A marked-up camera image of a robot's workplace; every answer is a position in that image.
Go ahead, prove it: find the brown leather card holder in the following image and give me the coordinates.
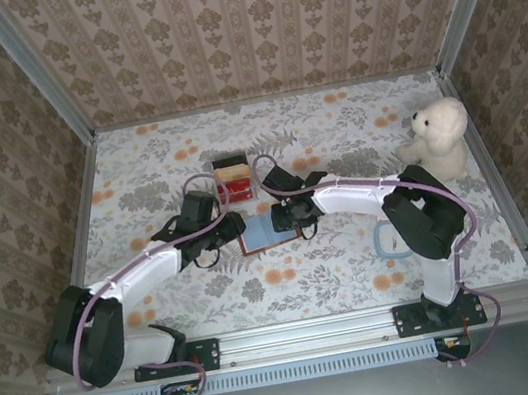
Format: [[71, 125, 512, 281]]
[[235, 207, 305, 258]]

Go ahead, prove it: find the red yellow card box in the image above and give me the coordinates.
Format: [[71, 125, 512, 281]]
[[223, 176, 255, 204]]

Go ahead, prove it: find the orange card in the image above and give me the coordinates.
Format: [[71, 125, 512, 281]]
[[217, 162, 250, 183]]

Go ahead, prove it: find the white plush bear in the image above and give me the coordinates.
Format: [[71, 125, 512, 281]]
[[388, 94, 479, 191]]

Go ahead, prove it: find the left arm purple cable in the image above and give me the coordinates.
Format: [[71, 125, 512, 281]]
[[43, 169, 264, 395]]

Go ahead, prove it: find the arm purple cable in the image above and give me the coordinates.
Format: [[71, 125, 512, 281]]
[[249, 119, 509, 395], [43, 169, 264, 395]]

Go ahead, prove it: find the right gripper thin black cable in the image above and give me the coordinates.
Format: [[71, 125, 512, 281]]
[[298, 218, 319, 242]]

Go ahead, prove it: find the gripper thin black cable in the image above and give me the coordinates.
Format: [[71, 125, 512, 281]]
[[298, 218, 319, 242], [190, 248, 224, 271]]

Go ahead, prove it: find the left gripper thin black cable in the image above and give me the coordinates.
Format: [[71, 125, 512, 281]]
[[190, 248, 224, 271]]

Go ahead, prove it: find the aluminium table back rail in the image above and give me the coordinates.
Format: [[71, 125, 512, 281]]
[[90, 68, 442, 135]]

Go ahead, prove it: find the aluminium table side rail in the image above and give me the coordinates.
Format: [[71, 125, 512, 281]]
[[25, 133, 132, 359], [435, 58, 528, 289]]

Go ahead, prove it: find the aluminium mounting rail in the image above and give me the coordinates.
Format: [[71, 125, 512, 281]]
[[42, 279, 528, 395]]

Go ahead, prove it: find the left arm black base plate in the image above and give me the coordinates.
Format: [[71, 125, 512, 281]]
[[129, 335, 225, 384]]

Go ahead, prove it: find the grey slotted cable duct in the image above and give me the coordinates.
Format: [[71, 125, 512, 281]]
[[86, 335, 447, 395]]

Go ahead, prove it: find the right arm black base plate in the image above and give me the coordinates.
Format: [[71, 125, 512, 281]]
[[391, 291, 489, 340]]

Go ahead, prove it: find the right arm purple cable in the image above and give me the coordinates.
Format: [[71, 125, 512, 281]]
[[249, 119, 509, 395]]

